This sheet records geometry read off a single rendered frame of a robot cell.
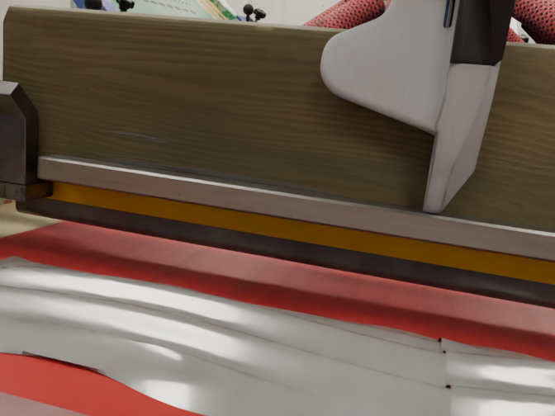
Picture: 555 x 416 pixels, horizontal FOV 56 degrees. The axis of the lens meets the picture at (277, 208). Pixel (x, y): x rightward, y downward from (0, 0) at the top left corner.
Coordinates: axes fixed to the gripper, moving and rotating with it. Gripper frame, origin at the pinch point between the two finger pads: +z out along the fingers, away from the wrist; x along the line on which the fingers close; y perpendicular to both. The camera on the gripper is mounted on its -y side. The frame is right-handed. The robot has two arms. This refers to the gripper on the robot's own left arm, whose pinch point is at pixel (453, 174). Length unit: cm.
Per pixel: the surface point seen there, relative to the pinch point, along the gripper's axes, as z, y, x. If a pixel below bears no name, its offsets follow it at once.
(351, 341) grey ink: 4.9, 2.7, 6.8
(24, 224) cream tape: 5.7, 21.2, -1.0
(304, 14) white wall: -76, 99, -413
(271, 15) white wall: -74, 127, -413
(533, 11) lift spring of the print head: -20, -13, -67
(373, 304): 5.6, 2.3, 1.2
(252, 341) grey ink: 4.9, 5.5, 8.4
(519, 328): 5.6, -3.4, 0.9
